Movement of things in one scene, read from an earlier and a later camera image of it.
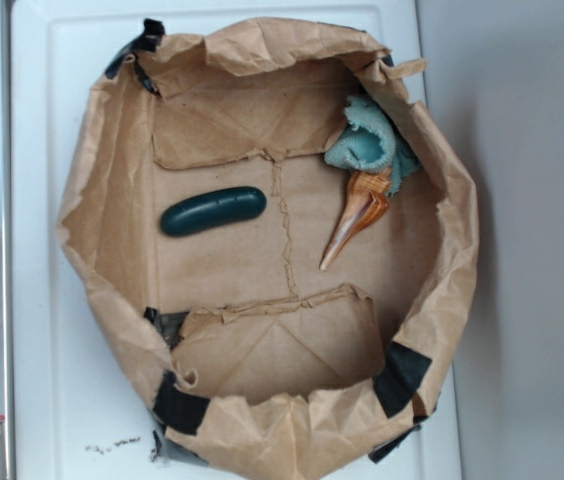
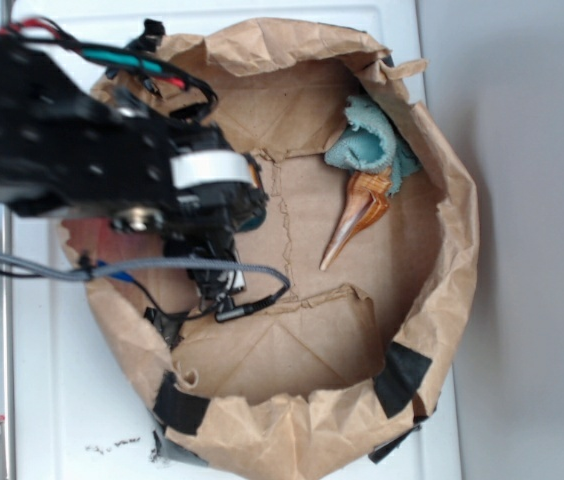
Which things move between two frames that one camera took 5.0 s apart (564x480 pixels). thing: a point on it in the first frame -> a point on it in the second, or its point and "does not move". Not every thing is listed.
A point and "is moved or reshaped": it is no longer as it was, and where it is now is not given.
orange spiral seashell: [365, 199] does not move
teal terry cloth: [371, 144] does not move
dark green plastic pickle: [212, 209] is moved or reshaped
